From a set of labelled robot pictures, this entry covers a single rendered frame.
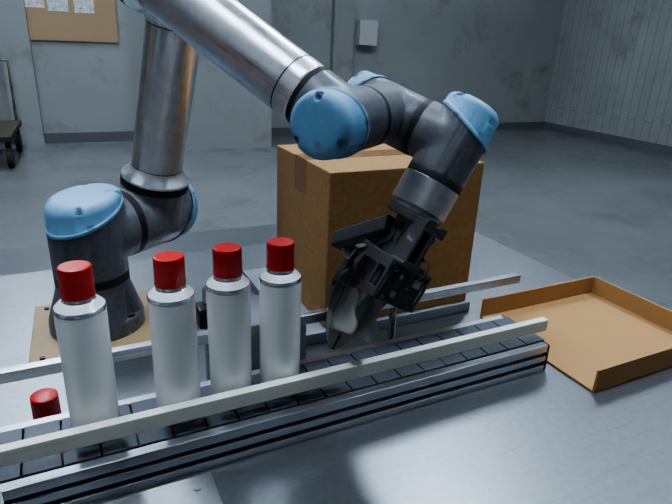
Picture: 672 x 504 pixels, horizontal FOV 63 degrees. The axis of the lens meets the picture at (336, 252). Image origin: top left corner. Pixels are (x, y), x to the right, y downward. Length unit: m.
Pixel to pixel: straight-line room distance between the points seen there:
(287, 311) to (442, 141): 0.28
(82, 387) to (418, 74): 8.46
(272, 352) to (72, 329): 0.23
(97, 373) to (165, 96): 0.47
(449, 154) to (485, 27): 8.89
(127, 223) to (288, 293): 0.38
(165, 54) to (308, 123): 0.38
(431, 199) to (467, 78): 8.77
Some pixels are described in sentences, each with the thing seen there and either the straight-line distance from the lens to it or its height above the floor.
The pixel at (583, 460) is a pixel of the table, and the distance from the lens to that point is 0.80.
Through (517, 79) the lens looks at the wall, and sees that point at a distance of 10.08.
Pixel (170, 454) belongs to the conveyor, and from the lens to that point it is 0.69.
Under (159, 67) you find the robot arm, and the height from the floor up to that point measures 1.26.
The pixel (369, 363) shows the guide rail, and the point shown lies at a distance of 0.74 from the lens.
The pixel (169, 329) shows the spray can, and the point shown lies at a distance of 0.63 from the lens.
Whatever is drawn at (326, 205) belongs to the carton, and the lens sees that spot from 0.87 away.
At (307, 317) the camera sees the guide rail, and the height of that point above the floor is 0.96.
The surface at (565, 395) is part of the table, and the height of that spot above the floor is 0.83.
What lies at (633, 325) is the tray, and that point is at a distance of 1.18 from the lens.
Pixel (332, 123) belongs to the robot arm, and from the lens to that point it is 0.58.
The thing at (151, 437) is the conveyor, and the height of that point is 0.88.
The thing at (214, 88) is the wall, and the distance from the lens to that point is 6.91.
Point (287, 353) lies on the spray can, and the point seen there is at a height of 0.95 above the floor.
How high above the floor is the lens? 1.31
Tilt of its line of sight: 21 degrees down
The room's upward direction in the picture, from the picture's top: 3 degrees clockwise
